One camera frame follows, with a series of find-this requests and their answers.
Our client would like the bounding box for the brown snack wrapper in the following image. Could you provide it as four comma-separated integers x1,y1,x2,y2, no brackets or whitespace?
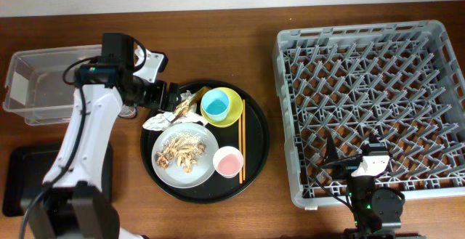
170,86,211,123

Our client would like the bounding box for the white napkin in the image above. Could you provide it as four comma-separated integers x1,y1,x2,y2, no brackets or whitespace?
142,90,208,131

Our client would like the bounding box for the pink cup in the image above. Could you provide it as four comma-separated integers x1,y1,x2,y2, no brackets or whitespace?
213,146,240,178

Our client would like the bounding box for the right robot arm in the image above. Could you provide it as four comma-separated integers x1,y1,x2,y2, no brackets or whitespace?
322,134,405,239

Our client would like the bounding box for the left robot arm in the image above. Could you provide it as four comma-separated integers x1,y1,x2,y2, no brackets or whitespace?
19,44,180,238

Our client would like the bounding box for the grey dishwasher rack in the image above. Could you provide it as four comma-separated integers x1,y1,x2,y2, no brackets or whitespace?
272,20,464,210

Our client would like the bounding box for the blue cup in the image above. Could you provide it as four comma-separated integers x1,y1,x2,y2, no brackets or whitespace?
201,89,230,121

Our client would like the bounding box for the food scraps pile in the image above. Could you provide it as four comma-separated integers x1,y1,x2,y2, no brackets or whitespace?
155,131,206,174

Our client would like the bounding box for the black round tray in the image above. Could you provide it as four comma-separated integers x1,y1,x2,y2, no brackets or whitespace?
140,80,270,204

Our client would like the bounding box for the grey plate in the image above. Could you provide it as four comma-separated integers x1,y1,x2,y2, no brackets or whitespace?
151,123,219,189

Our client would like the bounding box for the yellow bowl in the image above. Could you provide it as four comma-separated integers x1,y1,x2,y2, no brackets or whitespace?
201,87,243,128

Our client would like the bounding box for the right wooden chopstick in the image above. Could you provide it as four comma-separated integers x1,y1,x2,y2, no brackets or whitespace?
241,100,246,182

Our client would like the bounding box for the wooden chopstick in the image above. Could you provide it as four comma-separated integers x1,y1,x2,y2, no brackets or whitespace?
241,100,246,182
238,115,243,184

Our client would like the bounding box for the left wooden chopstick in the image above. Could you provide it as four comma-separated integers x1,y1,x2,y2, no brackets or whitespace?
238,115,243,184

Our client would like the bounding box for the clear plastic bin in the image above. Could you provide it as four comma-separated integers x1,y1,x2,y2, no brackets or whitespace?
2,43,138,126

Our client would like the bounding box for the black rectangular tray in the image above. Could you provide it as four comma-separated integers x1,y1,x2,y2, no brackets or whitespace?
2,142,113,218

